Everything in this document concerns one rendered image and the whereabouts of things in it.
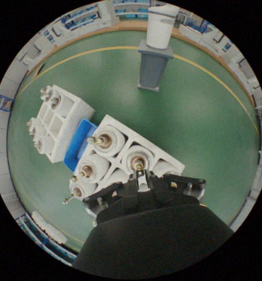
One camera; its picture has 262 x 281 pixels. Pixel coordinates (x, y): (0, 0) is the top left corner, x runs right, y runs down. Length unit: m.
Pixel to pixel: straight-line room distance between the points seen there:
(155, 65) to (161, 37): 0.15
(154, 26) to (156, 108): 0.45
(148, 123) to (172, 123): 0.15
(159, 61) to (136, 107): 0.30
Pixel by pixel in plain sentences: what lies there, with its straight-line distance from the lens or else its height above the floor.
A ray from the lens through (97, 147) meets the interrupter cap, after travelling 0.26.
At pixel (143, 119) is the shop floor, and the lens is 0.51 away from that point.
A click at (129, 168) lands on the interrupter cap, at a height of 0.25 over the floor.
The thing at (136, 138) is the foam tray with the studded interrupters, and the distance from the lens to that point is 0.31.
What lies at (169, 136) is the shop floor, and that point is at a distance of 0.53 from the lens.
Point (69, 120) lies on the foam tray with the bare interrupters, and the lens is 0.46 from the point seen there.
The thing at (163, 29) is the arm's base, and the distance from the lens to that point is 0.39.
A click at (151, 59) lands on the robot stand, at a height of 0.25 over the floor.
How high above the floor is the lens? 0.49
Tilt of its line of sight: 86 degrees down
